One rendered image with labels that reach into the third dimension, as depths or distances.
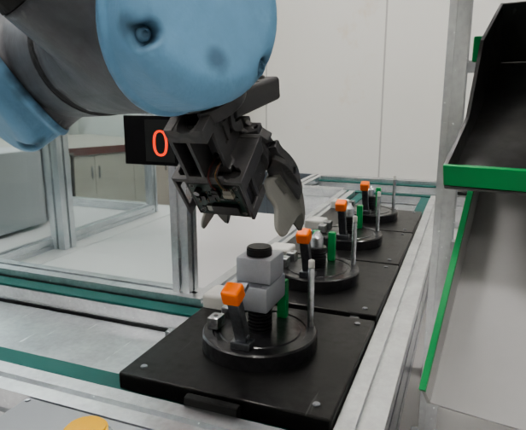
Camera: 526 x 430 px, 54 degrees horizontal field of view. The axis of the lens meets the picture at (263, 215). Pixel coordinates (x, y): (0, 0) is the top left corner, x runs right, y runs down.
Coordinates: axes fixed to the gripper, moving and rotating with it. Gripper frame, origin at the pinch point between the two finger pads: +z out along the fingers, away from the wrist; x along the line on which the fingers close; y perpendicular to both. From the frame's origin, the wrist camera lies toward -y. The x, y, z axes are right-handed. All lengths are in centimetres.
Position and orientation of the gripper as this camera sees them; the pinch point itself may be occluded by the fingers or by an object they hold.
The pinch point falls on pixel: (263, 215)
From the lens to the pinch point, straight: 60.4
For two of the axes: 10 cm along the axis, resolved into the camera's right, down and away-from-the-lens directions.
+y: -2.8, 7.7, -5.6
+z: 2.3, 6.3, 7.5
